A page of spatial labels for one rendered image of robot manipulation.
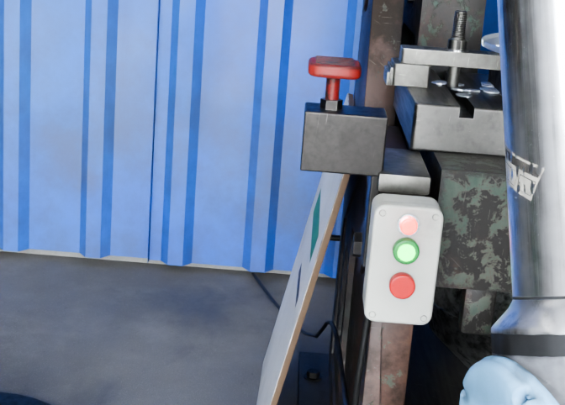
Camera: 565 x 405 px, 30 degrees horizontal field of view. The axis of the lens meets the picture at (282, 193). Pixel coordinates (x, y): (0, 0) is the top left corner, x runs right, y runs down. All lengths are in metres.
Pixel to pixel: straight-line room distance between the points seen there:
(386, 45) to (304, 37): 0.91
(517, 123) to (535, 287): 0.11
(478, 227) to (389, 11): 0.53
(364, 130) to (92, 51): 1.48
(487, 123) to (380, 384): 0.35
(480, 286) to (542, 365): 0.64
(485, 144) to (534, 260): 0.67
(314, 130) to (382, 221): 0.14
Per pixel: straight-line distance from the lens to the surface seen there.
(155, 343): 2.30
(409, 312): 1.18
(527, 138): 0.69
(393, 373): 1.26
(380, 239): 1.14
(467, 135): 1.33
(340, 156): 1.21
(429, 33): 1.63
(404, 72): 1.43
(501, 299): 1.72
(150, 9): 2.60
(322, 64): 1.19
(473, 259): 1.28
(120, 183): 2.69
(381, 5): 1.69
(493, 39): 1.40
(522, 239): 0.69
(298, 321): 1.66
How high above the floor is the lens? 0.93
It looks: 15 degrees down
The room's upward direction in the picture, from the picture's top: 4 degrees clockwise
